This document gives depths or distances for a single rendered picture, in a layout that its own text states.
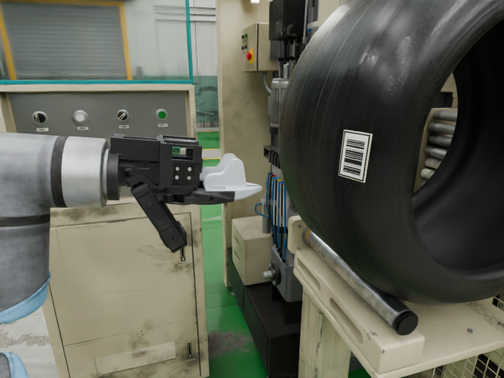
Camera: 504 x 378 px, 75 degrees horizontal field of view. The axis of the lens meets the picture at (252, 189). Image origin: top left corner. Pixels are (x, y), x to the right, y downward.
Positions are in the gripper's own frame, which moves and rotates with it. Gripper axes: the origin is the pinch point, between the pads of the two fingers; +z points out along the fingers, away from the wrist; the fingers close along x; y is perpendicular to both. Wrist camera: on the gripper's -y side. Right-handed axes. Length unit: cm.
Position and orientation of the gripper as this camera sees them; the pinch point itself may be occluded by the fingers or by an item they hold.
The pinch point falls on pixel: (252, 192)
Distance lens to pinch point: 50.0
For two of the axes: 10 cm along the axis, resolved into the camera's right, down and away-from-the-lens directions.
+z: 9.5, 0.3, 3.1
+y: 1.2, -9.5, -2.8
